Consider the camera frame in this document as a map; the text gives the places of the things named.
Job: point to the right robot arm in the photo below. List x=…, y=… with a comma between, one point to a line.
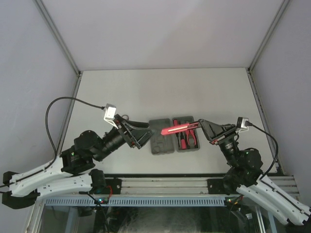
x=246, y=177

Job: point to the right aluminium frame post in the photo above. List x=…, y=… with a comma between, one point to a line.
x=267, y=76

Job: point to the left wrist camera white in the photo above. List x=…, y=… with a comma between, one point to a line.
x=109, y=114

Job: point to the aluminium frame post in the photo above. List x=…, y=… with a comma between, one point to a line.
x=46, y=16
x=267, y=76

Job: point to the black mounting plate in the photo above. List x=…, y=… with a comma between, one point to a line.
x=111, y=186
x=216, y=186

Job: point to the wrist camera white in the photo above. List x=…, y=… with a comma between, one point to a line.
x=242, y=124
x=109, y=114

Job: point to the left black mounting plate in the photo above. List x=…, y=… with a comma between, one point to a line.
x=111, y=186

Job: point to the grey plastic tool case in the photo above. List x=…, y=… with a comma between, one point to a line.
x=166, y=144

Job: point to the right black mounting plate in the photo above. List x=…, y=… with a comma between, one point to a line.
x=216, y=186

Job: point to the red utility knife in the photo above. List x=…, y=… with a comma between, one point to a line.
x=180, y=128

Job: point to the left aluminium frame post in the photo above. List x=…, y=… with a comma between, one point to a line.
x=46, y=16

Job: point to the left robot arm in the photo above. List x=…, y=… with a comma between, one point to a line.
x=73, y=170

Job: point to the grey slotted cable duct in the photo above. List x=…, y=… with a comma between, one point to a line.
x=139, y=201

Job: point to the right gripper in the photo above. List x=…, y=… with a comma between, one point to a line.
x=220, y=133

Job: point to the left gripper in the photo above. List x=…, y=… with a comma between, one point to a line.
x=141, y=136

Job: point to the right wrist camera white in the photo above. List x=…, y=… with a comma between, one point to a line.
x=242, y=124

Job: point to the aluminium front rail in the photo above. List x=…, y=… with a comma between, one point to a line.
x=164, y=186

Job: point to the red black pliers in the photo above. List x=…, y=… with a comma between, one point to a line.
x=190, y=138

